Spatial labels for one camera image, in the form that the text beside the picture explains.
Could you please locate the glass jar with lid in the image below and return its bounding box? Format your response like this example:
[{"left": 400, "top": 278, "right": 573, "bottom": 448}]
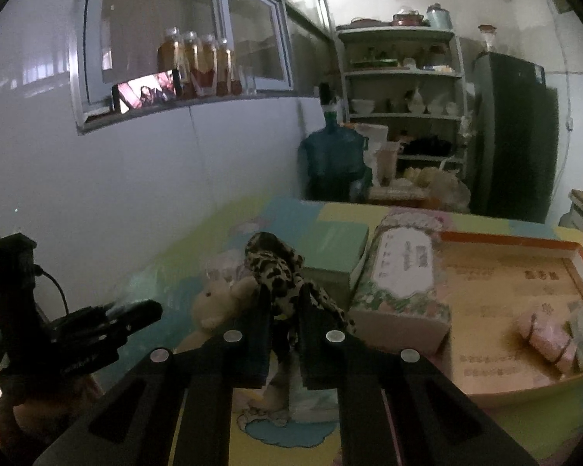
[{"left": 478, "top": 24, "right": 497, "bottom": 53}]

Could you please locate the beige plush toy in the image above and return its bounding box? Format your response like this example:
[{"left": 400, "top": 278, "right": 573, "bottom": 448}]
[{"left": 177, "top": 276, "right": 292, "bottom": 416}]

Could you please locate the mint green box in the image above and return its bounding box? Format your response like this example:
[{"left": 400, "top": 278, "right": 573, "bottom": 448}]
[{"left": 298, "top": 218, "right": 370, "bottom": 297}]

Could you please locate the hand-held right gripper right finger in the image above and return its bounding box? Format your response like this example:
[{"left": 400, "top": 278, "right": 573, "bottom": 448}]
[{"left": 296, "top": 296, "right": 540, "bottom": 466}]

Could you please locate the white shelf rack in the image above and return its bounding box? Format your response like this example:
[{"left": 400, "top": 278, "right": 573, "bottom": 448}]
[{"left": 335, "top": 26, "right": 470, "bottom": 176}]

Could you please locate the orange cardboard box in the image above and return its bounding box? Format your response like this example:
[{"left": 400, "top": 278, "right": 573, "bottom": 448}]
[{"left": 437, "top": 230, "right": 583, "bottom": 399}]

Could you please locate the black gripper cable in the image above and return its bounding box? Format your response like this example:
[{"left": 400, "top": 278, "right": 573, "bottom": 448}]
[{"left": 35, "top": 264, "right": 71, "bottom": 317}]

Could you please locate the black refrigerator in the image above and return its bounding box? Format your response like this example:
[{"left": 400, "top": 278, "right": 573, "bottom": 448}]
[{"left": 471, "top": 51, "right": 559, "bottom": 224}]

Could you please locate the teal pot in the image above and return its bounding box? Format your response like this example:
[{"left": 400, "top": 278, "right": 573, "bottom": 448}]
[{"left": 426, "top": 4, "right": 452, "bottom": 30}]

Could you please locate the pink plastic jar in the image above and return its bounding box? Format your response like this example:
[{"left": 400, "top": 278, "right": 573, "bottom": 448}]
[{"left": 374, "top": 143, "right": 400, "bottom": 188}]

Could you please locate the white carton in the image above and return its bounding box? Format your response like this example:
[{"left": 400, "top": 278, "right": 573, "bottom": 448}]
[{"left": 354, "top": 123, "right": 389, "bottom": 185}]

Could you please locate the leopard print cloth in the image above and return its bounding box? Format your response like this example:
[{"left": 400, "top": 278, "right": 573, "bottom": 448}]
[{"left": 244, "top": 232, "right": 358, "bottom": 336}]

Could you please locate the person's left hand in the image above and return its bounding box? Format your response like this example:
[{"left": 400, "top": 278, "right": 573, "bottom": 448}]
[{"left": 0, "top": 374, "right": 103, "bottom": 452}]

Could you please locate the phone on window sill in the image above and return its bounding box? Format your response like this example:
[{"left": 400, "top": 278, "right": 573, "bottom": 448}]
[{"left": 112, "top": 70, "right": 183, "bottom": 115}]

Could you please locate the clear plastic bag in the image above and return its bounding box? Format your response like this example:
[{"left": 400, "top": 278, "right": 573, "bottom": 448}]
[{"left": 403, "top": 165, "right": 470, "bottom": 212}]

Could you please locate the red pot with lid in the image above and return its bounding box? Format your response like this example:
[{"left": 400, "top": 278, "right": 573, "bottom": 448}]
[{"left": 393, "top": 6, "right": 426, "bottom": 26}]

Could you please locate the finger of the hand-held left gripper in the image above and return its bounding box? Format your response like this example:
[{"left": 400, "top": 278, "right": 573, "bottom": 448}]
[{"left": 80, "top": 299, "right": 163, "bottom": 345}]

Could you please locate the floral tissue pack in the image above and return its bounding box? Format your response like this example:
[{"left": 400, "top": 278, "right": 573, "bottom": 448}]
[{"left": 350, "top": 209, "right": 452, "bottom": 356}]

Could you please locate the black water pump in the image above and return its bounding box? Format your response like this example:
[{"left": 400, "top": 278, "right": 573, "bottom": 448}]
[{"left": 318, "top": 82, "right": 339, "bottom": 127}]

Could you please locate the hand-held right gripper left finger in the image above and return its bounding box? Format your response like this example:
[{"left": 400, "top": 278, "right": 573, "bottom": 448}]
[{"left": 31, "top": 292, "right": 278, "bottom": 466}]

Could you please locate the pink soft pack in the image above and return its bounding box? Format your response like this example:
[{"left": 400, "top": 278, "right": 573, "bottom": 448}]
[{"left": 517, "top": 303, "right": 579, "bottom": 365}]

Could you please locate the blue water jug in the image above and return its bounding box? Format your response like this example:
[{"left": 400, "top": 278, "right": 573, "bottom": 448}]
[{"left": 298, "top": 123, "right": 372, "bottom": 202}]

